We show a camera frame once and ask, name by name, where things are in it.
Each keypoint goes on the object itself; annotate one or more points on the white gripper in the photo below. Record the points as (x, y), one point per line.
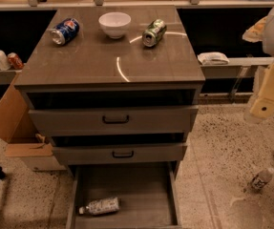
(263, 105)

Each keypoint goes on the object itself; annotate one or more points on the clear plastic water bottle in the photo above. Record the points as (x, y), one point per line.
(100, 207)

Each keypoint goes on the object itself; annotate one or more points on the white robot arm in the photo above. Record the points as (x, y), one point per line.
(268, 47)

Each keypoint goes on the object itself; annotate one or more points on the top grey drawer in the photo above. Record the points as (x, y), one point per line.
(114, 121)

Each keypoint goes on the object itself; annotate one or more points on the grey drawer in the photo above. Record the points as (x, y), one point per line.
(146, 192)
(114, 121)
(119, 154)

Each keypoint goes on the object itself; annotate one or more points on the plastic bottle on floor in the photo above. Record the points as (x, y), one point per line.
(262, 178)

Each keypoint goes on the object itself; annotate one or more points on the middle grey drawer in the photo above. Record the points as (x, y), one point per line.
(119, 154)

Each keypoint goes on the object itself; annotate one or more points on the grey drawer cabinet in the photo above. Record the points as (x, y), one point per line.
(94, 71)

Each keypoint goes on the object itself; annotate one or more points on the bottom grey drawer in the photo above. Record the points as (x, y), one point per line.
(146, 192)

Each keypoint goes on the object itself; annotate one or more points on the folded white cloth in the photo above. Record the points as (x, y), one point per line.
(213, 58)

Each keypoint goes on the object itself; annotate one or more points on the green soda can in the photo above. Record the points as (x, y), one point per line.
(153, 33)

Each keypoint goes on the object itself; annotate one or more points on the white ceramic bowl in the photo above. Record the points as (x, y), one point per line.
(115, 24)

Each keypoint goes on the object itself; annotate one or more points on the blue Pepsi can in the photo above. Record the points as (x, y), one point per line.
(64, 31)

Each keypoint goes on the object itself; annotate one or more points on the red soda can right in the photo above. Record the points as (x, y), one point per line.
(15, 61)

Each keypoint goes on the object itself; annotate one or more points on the brown cardboard box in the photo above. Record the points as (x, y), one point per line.
(22, 138)

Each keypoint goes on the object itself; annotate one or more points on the grey shelf rail right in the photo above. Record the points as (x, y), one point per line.
(244, 67)

